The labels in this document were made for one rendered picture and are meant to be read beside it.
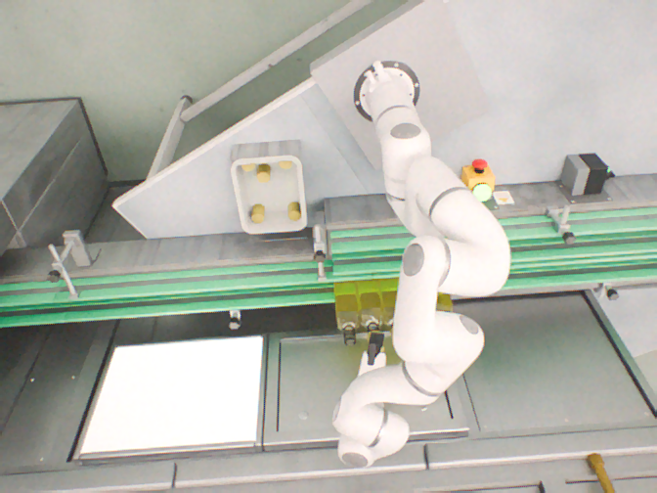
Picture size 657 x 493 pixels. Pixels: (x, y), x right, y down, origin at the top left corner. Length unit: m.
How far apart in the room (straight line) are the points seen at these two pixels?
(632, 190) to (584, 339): 0.42
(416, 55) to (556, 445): 0.91
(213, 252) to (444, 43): 0.79
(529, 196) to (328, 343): 0.66
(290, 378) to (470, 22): 0.95
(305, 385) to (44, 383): 0.70
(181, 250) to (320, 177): 0.43
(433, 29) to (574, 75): 0.39
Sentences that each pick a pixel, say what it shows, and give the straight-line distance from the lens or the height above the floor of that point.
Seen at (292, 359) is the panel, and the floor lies 1.08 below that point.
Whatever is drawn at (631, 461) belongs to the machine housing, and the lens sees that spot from 1.42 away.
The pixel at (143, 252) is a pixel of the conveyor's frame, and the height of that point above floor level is 0.82.
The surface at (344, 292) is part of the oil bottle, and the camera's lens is 1.38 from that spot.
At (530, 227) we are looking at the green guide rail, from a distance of 1.46.
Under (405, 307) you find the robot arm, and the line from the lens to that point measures 0.83.
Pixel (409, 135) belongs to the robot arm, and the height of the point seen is 1.09.
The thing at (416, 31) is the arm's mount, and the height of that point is 0.80.
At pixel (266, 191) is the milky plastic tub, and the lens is 1.46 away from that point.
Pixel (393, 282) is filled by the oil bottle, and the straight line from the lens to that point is 1.41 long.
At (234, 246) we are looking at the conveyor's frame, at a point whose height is 0.82.
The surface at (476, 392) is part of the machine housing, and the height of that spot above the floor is 1.20.
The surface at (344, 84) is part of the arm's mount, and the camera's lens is 1.30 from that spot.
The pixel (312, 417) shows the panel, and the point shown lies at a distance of 1.33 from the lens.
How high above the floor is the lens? 2.00
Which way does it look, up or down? 51 degrees down
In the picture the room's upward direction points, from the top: 176 degrees clockwise
